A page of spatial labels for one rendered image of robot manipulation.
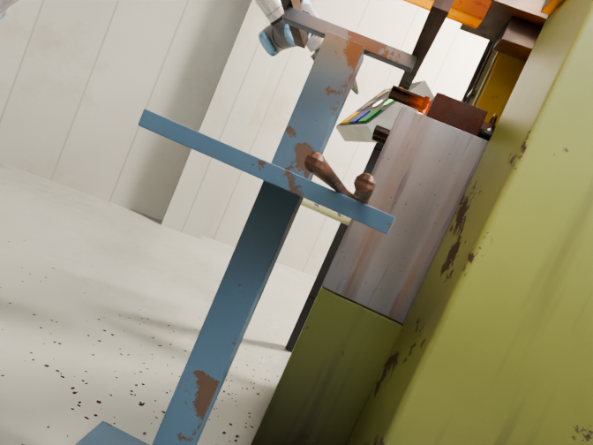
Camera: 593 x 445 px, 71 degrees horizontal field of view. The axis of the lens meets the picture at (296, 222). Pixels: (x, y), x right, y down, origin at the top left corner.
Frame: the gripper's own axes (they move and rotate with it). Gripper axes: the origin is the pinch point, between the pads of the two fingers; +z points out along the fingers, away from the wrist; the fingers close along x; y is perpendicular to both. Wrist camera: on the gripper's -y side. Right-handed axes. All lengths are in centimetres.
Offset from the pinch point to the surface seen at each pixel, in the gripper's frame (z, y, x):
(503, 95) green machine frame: 23.7, -23.1, 37.0
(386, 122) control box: 15.2, -0.6, 5.5
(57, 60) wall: -114, 94, -174
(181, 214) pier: 15, 99, -161
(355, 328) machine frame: 32, 57, 67
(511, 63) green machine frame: 17, -31, 36
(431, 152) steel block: 11, 20, 67
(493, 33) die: 5.5, -25.7, 41.8
